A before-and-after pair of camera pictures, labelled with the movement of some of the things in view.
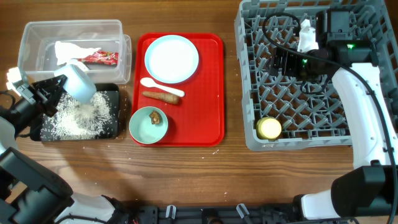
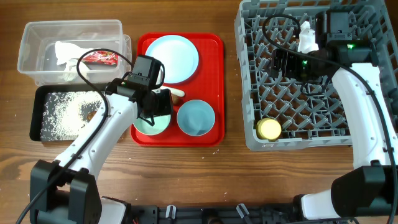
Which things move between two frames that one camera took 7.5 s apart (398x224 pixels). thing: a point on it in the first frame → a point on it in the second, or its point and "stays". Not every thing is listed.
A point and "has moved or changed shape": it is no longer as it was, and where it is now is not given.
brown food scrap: (155, 117) has moved or changed shape
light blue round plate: (171, 59) stays
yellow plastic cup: (268, 128) stays
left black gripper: (46, 107) → (165, 107)
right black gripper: (287, 66) stays
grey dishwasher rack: (283, 112) stays
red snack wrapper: (101, 57) stays
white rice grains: (74, 121) stays
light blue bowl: (80, 86) → (196, 117)
